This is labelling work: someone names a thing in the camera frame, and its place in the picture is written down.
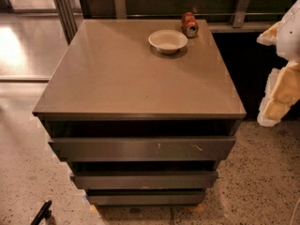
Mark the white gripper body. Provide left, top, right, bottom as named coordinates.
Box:
left=277, top=0, right=300, bottom=62

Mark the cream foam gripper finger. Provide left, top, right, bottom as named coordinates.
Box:
left=257, top=62, right=300, bottom=127
left=257, top=22, right=279, bottom=46

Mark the grey drawer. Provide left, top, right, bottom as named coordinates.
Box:
left=88, top=191, right=205, bottom=206
left=50, top=136, right=235, bottom=162
left=71, top=171, right=218, bottom=189

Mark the grey drawer cabinet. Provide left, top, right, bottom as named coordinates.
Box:
left=34, top=20, right=246, bottom=198

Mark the grey top drawer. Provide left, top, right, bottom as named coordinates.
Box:
left=50, top=136, right=235, bottom=162

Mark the grey bottom drawer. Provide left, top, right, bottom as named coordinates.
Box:
left=88, top=191, right=205, bottom=206

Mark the orange soda can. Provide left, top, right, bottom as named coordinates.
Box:
left=181, top=12, right=199, bottom=38

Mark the white bowl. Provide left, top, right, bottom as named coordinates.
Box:
left=148, top=30, right=188, bottom=54

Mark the black object bottom left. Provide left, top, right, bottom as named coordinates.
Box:
left=30, top=201, right=52, bottom=225

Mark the grey metal bracket right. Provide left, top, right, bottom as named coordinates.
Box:
left=231, top=0, right=250, bottom=28

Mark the grey metal bracket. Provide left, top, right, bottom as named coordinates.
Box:
left=231, top=0, right=250, bottom=28
left=114, top=0, right=127, bottom=20

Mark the metal rail shelf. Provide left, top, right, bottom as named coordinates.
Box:
left=208, top=22, right=274, bottom=33

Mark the white cable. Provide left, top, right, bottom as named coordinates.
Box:
left=289, top=197, right=300, bottom=225

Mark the grey metal bracket left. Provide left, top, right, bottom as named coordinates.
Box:
left=114, top=0, right=127, bottom=20

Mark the grey metal post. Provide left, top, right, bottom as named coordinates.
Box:
left=53, top=0, right=78, bottom=44

